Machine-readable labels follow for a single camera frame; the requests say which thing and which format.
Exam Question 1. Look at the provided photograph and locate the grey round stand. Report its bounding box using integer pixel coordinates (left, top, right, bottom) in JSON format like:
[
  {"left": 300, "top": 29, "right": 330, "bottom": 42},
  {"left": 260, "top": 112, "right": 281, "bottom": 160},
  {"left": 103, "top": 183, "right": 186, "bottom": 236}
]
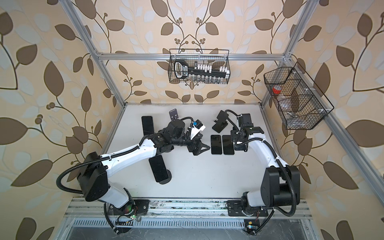
[
  {"left": 169, "top": 109, "right": 179, "bottom": 121},
  {"left": 158, "top": 169, "right": 173, "bottom": 185}
]

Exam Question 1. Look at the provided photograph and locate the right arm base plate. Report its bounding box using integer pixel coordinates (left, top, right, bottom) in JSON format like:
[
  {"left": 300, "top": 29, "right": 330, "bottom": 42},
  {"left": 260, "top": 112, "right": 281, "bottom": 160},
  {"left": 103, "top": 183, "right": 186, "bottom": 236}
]
[{"left": 226, "top": 200, "right": 269, "bottom": 217}]

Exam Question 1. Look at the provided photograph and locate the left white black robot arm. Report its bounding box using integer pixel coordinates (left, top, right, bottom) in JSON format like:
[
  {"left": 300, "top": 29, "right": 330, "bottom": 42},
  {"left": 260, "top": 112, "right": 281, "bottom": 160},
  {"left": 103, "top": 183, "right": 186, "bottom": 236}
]
[{"left": 56, "top": 119, "right": 210, "bottom": 208}]

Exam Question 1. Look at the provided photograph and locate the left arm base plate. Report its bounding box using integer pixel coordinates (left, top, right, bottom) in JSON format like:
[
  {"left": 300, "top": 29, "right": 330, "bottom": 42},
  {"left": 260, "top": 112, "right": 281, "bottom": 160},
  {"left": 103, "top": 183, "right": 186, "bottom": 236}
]
[{"left": 107, "top": 199, "right": 150, "bottom": 216}]

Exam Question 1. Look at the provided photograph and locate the grey round stand front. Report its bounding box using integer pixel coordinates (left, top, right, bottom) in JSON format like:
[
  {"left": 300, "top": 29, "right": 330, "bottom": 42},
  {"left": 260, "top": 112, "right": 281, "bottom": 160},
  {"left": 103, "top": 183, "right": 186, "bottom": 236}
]
[{"left": 158, "top": 169, "right": 173, "bottom": 185}]

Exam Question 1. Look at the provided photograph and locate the black phone stand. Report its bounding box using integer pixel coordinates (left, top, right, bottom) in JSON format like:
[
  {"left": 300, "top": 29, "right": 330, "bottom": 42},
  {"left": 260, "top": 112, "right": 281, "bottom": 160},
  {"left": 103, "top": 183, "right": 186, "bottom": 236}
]
[
  {"left": 211, "top": 135, "right": 223, "bottom": 155},
  {"left": 222, "top": 135, "right": 235, "bottom": 155}
]

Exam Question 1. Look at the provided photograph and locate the black wire basket right wall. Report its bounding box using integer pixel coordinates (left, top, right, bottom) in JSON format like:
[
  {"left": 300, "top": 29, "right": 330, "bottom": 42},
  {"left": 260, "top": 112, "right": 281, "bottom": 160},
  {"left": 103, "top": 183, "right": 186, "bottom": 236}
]
[{"left": 264, "top": 62, "right": 334, "bottom": 130}]

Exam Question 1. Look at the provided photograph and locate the aluminium rail front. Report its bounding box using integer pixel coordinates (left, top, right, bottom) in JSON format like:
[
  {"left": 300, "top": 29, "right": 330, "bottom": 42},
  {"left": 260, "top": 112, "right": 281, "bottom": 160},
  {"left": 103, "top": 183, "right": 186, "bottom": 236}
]
[{"left": 63, "top": 197, "right": 313, "bottom": 219}]

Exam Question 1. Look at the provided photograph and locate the black phone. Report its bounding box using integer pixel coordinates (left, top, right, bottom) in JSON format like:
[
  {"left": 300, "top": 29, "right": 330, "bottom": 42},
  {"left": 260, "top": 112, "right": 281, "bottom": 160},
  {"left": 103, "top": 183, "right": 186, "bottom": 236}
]
[
  {"left": 149, "top": 155, "right": 170, "bottom": 183},
  {"left": 141, "top": 116, "right": 155, "bottom": 136}
]

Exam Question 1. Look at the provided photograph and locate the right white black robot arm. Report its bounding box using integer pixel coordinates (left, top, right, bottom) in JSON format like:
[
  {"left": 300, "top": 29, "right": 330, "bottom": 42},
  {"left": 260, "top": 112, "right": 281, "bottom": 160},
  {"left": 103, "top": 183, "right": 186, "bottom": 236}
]
[{"left": 224, "top": 110, "right": 300, "bottom": 217}]

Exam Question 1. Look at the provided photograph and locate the black tool with vials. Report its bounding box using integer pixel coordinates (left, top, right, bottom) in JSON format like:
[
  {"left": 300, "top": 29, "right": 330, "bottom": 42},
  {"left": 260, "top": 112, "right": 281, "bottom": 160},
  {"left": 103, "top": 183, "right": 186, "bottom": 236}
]
[{"left": 173, "top": 60, "right": 231, "bottom": 80}]

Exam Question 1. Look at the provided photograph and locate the black square stand right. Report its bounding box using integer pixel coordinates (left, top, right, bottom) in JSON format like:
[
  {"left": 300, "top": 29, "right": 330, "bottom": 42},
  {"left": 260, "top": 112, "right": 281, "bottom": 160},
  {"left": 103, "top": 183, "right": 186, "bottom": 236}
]
[{"left": 212, "top": 111, "right": 229, "bottom": 134}]

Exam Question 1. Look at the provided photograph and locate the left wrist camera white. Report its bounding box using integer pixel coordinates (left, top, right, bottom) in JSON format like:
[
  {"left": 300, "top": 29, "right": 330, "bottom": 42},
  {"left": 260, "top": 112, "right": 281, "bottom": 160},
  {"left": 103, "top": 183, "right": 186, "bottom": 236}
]
[{"left": 187, "top": 120, "right": 206, "bottom": 140}]

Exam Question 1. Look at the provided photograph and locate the grey round stand far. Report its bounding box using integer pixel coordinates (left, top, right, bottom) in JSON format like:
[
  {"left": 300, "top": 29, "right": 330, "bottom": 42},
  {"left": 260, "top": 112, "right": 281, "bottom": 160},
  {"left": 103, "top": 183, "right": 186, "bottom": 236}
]
[{"left": 169, "top": 109, "right": 179, "bottom": 121}]

